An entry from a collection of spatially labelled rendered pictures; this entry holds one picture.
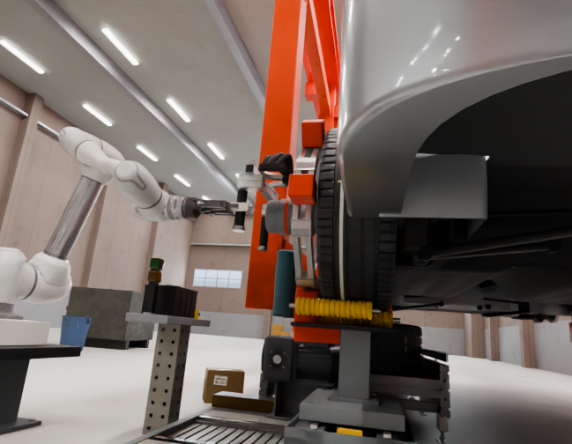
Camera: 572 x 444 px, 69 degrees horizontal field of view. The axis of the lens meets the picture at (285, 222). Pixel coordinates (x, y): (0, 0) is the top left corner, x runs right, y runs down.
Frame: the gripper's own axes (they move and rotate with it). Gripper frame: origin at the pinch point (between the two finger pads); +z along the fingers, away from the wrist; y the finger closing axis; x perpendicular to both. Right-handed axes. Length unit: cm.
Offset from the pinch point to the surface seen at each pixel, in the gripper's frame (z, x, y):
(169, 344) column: -34, -49, -30
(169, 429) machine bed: -21, -75, -11
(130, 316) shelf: -42, -39, -10
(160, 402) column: -35, -71, -30
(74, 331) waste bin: -311, -60, -335
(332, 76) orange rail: 1, 215, -238
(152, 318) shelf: -33, -39, -10
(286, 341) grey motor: 12, -44, -39
